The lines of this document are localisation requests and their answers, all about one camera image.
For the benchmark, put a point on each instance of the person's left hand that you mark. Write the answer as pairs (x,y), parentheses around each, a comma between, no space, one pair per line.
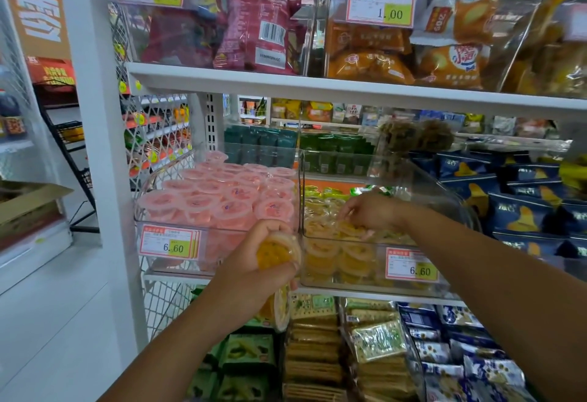
(238,278)

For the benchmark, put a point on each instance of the person's right hand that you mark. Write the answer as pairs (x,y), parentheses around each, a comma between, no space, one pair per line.
(380,211)

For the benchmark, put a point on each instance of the person's left fingers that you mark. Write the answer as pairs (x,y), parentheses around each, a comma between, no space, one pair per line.
(266,228)

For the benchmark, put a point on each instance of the person's right fingers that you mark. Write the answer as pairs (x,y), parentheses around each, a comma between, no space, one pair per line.
(354,213)

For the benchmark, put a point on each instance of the yellow fruit jelly cup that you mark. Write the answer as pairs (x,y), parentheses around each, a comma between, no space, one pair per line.
(276,312)
(277,252)

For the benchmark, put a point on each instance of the person's right forearm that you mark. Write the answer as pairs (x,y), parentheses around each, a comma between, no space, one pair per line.
(495,296)

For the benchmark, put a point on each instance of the person's left forearm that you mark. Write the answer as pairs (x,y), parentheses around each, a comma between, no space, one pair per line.
(179,356)

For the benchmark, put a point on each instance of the pile of yellow jelly cups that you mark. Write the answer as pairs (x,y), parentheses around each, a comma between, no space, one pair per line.
(330,250)

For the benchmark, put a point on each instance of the pile of pink jelly cups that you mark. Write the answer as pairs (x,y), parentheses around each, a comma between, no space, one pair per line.
(229,195)

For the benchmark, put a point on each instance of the clear bin with pink cups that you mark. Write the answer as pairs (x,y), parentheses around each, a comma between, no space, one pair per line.
(220,250)

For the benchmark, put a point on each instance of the price tag on yellow-cup bin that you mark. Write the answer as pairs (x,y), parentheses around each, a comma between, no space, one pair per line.
(411,265)

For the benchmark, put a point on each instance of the row of green packets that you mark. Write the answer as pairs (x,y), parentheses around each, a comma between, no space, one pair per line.
(284,149)

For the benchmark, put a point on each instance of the clear bin with yellow cups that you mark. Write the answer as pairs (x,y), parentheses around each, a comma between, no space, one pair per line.
(440,200)

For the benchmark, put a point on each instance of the price tag on pink-cup bin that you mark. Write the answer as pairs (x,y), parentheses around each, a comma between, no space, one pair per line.
(168,241)

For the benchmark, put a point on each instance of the brown fuzzy snack bundle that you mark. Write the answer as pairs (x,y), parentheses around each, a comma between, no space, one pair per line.
(415,135)

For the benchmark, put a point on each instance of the row of background shelf goods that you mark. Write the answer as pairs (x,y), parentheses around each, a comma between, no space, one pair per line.
(394,117)

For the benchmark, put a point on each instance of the white shelf board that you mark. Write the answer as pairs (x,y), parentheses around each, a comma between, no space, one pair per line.
(321,87)

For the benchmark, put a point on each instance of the stack of pale green packets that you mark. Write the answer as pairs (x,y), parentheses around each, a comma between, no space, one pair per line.
(380,346)

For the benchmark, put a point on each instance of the stack of tan cracker packets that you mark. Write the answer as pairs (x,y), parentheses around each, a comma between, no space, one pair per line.
(314,356)

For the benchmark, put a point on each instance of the stack of green snack boxes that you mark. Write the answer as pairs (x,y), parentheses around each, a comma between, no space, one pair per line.
(238,365)

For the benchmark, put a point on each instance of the pile of orange snack packets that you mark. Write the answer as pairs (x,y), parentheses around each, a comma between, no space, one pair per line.
(367,64)

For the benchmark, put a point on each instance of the clear bin with orange packets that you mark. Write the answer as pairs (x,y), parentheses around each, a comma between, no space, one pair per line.
(367,48)

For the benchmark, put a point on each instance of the stack of dark blue packets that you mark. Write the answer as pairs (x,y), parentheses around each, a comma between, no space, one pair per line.
(523,213)

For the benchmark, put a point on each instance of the stack of blue white packets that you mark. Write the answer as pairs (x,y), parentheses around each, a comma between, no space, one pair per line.
(458,356)

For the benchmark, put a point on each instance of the clear bin with red packets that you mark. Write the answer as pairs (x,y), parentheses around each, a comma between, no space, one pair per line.
(206,35)

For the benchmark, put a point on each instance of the price tag on orange-packet bin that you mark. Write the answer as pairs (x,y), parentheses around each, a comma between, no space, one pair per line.
(380,6)

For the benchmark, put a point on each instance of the black metal rack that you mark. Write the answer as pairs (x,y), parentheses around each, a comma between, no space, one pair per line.
(69,158)

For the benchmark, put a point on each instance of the cardboard box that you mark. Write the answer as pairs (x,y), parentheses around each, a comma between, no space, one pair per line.
(27,207)

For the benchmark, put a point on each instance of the orange banner sign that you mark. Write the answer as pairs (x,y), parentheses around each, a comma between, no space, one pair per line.
(39,7)

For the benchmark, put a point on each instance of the white shelf upright post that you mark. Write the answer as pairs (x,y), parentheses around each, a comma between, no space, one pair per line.
(101,140)

